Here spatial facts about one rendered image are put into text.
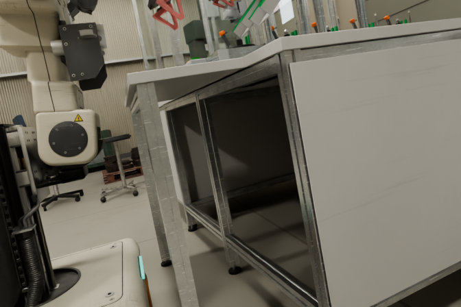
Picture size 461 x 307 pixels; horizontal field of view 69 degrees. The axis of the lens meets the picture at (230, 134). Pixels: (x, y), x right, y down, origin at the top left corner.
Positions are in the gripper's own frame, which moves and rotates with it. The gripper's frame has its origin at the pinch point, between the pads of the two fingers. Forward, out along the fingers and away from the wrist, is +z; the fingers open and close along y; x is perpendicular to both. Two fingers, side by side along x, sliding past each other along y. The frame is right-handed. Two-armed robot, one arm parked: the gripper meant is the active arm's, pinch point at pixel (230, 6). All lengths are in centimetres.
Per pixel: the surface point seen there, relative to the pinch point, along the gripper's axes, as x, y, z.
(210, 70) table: 48, -54, 6
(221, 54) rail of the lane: 26.8, -17.4, 9.4
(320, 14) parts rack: 9, -54, 20
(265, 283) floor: 84, -19, 84
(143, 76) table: 62, -53, -6
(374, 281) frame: 65, -76, 70
